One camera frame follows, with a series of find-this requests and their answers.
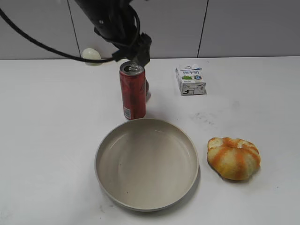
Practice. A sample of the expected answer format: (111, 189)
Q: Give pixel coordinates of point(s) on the red cola can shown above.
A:
(133, 90)

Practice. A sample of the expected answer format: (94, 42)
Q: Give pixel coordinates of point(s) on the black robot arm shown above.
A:
(116, 22)

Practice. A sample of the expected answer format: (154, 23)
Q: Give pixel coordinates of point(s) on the small milk carton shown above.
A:
(190, 80)

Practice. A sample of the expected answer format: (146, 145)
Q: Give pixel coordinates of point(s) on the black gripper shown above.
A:
(138, 53)

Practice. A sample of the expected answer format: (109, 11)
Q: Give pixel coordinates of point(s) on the beige round plate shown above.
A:
(146, 164)

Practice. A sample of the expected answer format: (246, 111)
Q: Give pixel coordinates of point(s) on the pale yellow egg-shaped object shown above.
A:
(91, 54)

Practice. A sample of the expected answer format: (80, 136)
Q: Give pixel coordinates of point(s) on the orange striped bread bun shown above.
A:
(233, 159)

